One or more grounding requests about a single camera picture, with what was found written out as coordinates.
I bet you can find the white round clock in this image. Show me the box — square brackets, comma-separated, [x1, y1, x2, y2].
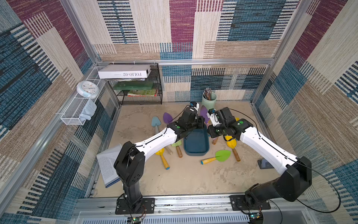
[76, 80, 100, 99]

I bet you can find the yellow shovel blue tip left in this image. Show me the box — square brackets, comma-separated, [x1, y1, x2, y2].
[155, 148, 170, 170]

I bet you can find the white wire basket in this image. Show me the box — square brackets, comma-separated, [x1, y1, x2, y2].
[61, 79, 105, 126]

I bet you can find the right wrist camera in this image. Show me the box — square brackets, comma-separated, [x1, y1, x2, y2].
[207, 108, 220, 127]

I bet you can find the dark teal storage box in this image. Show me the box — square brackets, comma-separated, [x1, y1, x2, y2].
[183, 127, 210, 156]

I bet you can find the white folio box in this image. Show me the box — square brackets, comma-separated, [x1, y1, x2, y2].
[98, 64, 151, 79]

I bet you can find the colourful book on shelf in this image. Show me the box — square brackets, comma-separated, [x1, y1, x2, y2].
[127, 89, 158, 97]

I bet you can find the colored pencils bundle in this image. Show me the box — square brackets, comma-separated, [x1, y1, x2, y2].
[203, 88, 212, 100]

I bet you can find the dark smartphone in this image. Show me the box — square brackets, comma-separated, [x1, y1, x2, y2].
[257, 159, 274, 169]

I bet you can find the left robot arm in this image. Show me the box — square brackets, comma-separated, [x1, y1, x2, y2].
[114, 102, 204, 213]

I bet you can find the green trowel yellow handle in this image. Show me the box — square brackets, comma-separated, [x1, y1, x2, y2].
[200, 150, 231, 165]

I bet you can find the green book on shelf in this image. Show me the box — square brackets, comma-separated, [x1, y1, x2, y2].
[113, 81, 154, 91]

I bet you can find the light blue cloth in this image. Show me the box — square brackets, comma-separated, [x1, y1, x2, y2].
[79, 99, 97, 122]

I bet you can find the green trowel wooden handle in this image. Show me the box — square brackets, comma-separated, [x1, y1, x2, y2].
[171, 140, 183, 158]
[212, 137, 218, 145]

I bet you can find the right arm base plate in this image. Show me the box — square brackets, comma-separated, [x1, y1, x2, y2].
[229, 195, 271, 211]

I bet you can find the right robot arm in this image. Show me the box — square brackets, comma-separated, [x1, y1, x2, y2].
[207, 107, 312, 208]

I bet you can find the mint green pencil cup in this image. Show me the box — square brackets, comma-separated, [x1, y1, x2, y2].
[201, 92, 217, 111]

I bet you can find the purple trowel pink handle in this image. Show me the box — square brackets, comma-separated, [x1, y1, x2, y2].
[163, 113, 173, 125]
[200, 105, 210, 124]

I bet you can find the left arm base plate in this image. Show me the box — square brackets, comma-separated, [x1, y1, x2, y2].
[115, 197, 155, 215]

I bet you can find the open white book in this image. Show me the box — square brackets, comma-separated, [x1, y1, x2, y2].
[97, 144, 122, 188]

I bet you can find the black wire shelf rack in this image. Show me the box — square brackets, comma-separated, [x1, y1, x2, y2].
[107, 63, 163, 106]

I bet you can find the light blue trowel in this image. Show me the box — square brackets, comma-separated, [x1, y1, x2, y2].
[151, 116, 161, 134]

